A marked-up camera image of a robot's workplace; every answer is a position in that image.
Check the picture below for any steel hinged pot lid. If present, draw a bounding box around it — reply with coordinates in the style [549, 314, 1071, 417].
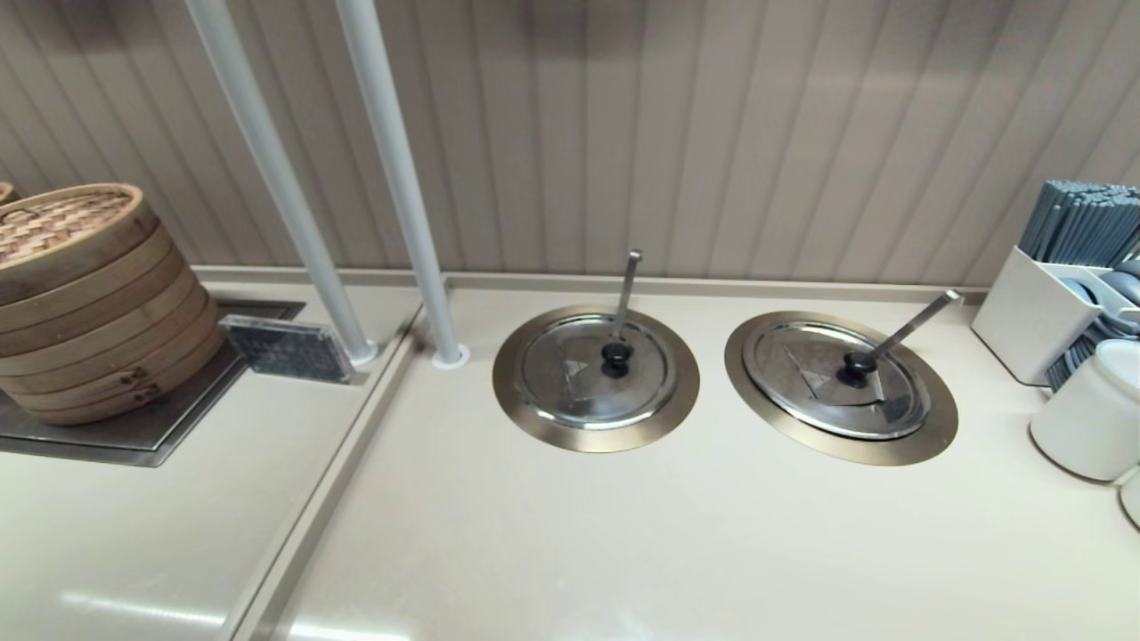
[515, 314, 678, 432]
[744, 320, 932, 442]

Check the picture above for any white metal pole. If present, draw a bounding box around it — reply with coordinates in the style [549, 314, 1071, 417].
[184, 0, 378, 368]
[334, 0, 470, 370]

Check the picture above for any clear acrylic sign holder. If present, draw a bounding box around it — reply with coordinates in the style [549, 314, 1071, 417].
[218, 315, 354, 385]

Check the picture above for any recessed steel tray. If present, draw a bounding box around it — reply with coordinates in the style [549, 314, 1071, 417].
[0, 300, 305, 469]

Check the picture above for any white utensil holder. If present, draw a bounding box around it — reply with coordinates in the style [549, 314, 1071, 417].
[971, 247, 1140, 388]

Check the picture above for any bamboo steamer stack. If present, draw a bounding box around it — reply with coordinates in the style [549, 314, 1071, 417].
[0, 183, 224, 427]

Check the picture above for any grey chopsticks bundle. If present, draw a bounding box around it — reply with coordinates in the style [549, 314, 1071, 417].
[1018, 181, 1140, 268]

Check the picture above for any white ceramic jar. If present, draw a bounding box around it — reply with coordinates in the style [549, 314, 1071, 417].
[1030, 341, 1140, 484]

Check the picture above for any left steel ladle handle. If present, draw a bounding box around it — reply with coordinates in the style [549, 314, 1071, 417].
[613, 250, 644, 344]

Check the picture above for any bronze counter ring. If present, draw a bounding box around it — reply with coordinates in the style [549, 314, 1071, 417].
[724, 311, 959, 467]
[492, 304, 701, 455]

